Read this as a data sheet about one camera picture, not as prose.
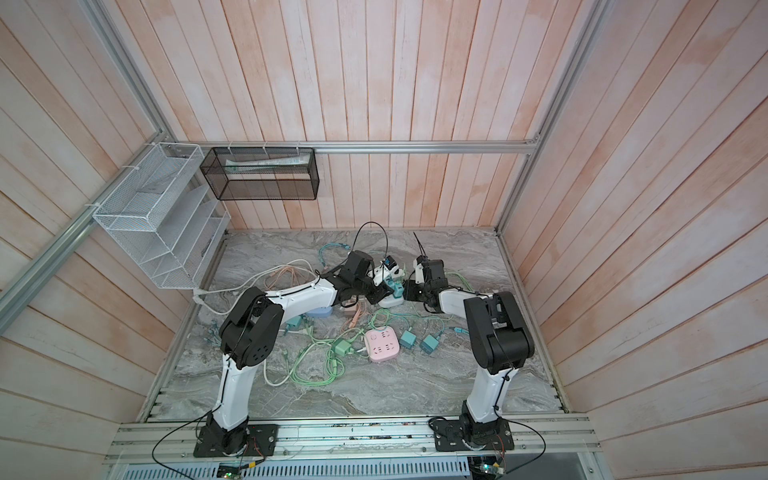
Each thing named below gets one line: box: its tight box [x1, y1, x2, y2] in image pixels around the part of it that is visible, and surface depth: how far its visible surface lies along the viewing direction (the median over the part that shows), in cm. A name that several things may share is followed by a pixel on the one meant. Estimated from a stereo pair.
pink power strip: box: [364, 326, 400, 361], surface depth 89 cm
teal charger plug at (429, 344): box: [419, 334, 439, 354], surface depth 90 cm
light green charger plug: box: [334, 339, 351, 356], surface depth 88 cm
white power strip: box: [378, 294, 405, 308], surface depth 97 cm
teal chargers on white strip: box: [386, 277, 405, 299], surface depth 96 cm
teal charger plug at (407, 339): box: [399, 330, 417, 349], surface depth 90 cm
